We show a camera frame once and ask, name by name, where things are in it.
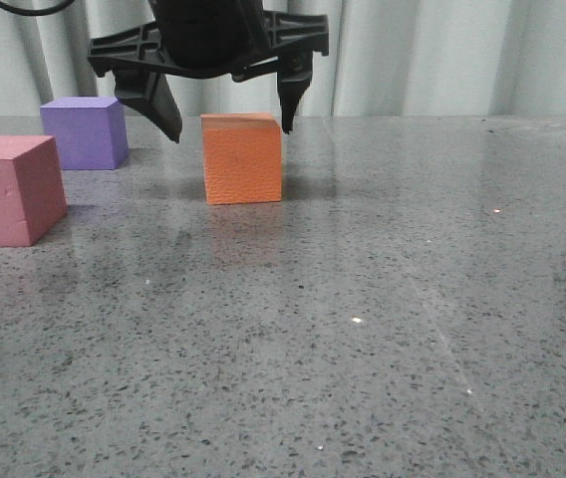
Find red foam cube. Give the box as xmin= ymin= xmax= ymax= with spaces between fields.
xmin=0 ymin=135 xmax=67 ymax=247

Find black cable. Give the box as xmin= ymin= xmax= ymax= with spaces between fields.
xmin=0 ymin=0 xmax=73 ymax=16

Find orange foam cube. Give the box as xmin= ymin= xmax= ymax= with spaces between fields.
xmin=200 ymin=113 xmax=282 ymax=205

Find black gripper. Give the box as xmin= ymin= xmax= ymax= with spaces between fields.
xmin=88 ymin=1 xmax=329 ymax=143

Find purple foam cube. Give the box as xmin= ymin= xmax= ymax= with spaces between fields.
xmin=40 ymin=97 xmax=129 ymax=170

